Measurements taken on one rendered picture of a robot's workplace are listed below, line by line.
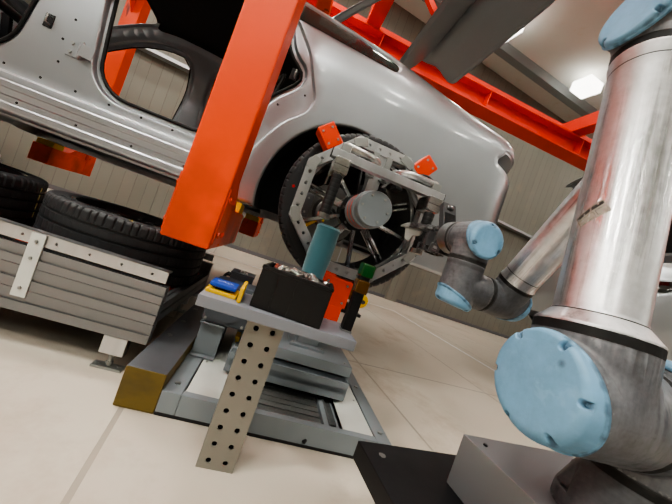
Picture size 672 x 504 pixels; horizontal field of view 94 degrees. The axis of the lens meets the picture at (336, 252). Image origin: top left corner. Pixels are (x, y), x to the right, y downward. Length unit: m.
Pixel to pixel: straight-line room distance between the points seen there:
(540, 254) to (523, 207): 9.67
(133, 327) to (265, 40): 1.08
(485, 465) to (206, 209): 1.00
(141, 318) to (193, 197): 0.47
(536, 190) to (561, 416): 10.45
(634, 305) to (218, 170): 1.06
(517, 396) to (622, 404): 0.11
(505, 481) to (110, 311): 1.22
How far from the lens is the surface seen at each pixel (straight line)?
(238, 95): 1.21
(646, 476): 0.68
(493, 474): 0.73
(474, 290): 0.81
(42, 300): 1.44
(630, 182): 0.61
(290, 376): 1.35
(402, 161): 1.33
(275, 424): 1.20
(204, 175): 1.15
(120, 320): 1.35
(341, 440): 1.27
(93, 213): 1.47
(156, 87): 7.51
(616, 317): 0.55
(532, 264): 0.85
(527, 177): 10.62
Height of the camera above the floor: 0.66
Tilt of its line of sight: level
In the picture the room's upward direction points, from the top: 20 degrees clockwise
